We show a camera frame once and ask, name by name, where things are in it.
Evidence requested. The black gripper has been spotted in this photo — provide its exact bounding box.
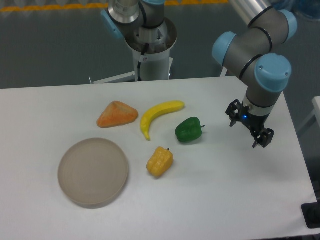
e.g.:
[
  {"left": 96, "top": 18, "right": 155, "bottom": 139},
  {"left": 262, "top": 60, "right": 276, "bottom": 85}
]
[{"left": 225, "top": 99, "right": 275, "bottom": 148}]

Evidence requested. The yellow bell pepper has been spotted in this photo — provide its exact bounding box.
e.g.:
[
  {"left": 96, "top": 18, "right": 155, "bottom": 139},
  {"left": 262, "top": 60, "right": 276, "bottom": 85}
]
[{"left": 146, "top": 146, "right": 174, "bottom": 178}]

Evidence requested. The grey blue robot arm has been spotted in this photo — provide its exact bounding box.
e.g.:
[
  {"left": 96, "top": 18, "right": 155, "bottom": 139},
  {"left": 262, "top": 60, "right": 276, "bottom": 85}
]
[{"left": 101, "top": 0, "right": 298, "bottom": 147}]

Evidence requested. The green bell pepper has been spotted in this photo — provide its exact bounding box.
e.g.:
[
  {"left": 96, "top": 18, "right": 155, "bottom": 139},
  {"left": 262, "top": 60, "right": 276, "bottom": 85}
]
[{"left": 175, "top": 116, "right": 206, "bottom": 144}]

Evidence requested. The white furniture at right edge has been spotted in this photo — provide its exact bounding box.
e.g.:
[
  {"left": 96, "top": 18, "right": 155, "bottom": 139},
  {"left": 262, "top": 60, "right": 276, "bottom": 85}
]
[{"left": 296, "top": 96, "right": 320, "bottom": 138}]

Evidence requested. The yellow banana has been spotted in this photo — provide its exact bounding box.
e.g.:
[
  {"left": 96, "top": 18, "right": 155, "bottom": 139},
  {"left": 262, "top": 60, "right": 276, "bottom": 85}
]
[{"left": 140, "top": 100, "right": 185, "bottom": 141}]

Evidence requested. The black device at table edge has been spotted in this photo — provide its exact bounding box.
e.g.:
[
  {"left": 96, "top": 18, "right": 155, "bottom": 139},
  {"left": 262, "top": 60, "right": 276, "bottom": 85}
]
[{"left": 301, "top": 202, "right": 320, "bottom": 229}]

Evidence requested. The orange triangular bread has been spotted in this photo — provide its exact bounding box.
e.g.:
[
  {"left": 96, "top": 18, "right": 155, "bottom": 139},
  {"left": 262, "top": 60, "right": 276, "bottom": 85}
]
[{"left": 96, "top": 101, "right": 139, "bottom": 128}]

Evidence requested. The beige round plate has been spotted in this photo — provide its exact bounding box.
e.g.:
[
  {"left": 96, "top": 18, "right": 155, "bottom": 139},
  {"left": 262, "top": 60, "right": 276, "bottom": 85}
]
[{"left": 57, "top": 138, "right": 129, "bottom": 209}]

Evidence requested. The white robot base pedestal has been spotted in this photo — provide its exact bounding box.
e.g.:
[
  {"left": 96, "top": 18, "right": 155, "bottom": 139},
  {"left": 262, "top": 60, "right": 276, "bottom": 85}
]
[{"left": 91, "top": 17, "right": 177, "bottom": 84}]

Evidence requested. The black cable on pedestal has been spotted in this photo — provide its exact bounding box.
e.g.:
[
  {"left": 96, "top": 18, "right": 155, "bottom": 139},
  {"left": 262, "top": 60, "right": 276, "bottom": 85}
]
[{"left": 136, "top": 42, "right": 150, "bottom": 82}]

